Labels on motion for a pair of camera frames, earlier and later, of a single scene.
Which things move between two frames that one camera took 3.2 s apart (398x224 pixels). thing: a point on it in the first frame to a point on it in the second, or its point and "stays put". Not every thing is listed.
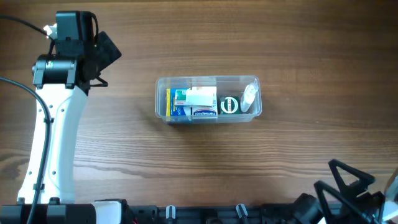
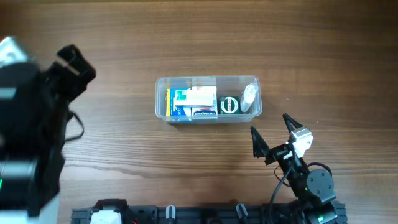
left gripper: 109,50 to 59,76
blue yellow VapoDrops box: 171,109 stays put
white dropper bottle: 248,95 stays put
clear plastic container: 208,99 stays put
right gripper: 374,199 to 278,152
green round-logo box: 229,104 stays put
